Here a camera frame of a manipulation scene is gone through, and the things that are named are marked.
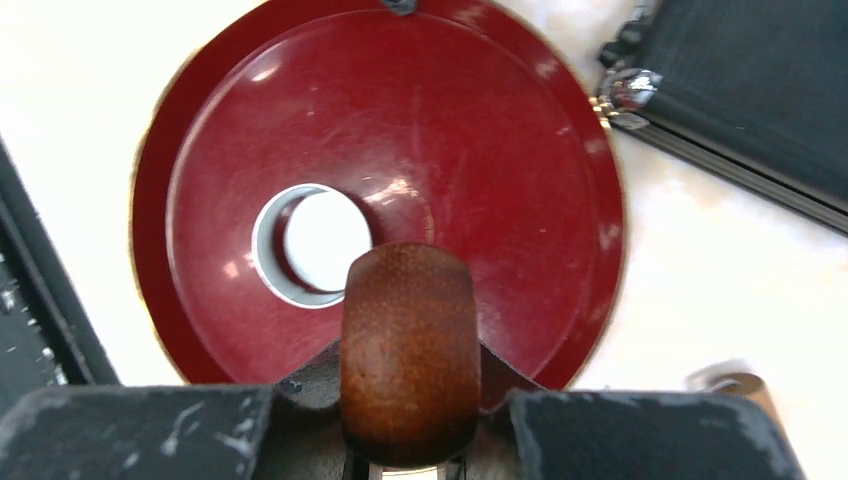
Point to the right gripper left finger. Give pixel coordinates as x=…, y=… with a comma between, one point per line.
x=285, y=430

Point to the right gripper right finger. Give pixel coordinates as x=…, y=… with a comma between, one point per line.
x=532, y=433

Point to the metal scraper wooden handle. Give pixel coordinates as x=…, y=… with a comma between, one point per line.
x=410, y=362

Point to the clear glass cup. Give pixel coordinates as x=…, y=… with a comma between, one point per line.
x=269, y=258

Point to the round cut dumpling wrapper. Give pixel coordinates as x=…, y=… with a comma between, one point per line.
x=323, y=235

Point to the wooden double-ended roller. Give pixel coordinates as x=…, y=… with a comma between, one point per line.
x=735, y=377

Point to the round red tray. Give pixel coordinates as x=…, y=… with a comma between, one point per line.
x=455, y=125

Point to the black case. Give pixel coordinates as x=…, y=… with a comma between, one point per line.
x=752, y=91

